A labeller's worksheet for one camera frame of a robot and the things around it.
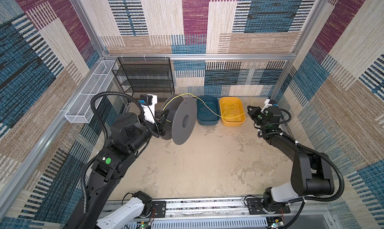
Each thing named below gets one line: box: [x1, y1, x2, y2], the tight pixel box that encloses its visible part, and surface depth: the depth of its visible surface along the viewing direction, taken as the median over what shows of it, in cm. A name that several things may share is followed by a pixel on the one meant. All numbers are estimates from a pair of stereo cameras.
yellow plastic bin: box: [219, 96, 246, 127], surface depth 111 cm
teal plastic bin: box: [196, 95, 221, 126], surface depth 114 cm
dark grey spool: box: [160, 94, 198, 146], surface depth 57 cm
